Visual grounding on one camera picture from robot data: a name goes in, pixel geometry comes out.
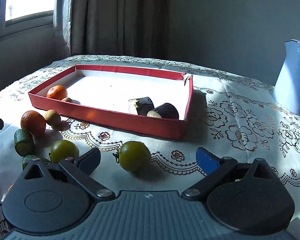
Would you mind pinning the green tomato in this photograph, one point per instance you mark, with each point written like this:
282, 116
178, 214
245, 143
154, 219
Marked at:
135, 156
63, 150

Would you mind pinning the green cucumber piece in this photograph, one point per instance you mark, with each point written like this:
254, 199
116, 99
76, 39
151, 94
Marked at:
25, 141
27, 161

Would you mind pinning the orange mandarin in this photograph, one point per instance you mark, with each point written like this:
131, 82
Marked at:
56, 92
32, 122

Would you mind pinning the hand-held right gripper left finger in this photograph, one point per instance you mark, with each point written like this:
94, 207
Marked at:
90, 161

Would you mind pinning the brown longan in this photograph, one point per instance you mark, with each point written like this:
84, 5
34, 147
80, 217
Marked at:
67, 100
52, 117

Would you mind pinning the red cardboard box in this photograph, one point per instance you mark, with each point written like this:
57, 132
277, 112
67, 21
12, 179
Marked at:
115, 120

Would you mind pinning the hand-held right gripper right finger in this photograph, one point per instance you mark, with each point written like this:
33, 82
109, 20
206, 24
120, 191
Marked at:
207, 161

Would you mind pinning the dark brown curtain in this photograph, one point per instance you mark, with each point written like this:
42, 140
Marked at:
120, 17

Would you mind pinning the sheer patterned curtain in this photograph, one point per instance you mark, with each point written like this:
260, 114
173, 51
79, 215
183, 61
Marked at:
63, 17

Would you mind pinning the dark eggplant piece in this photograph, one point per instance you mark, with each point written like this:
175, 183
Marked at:
165, 111
141, 105

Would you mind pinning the blue electric kettle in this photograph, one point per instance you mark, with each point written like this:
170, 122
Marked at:
292, 80

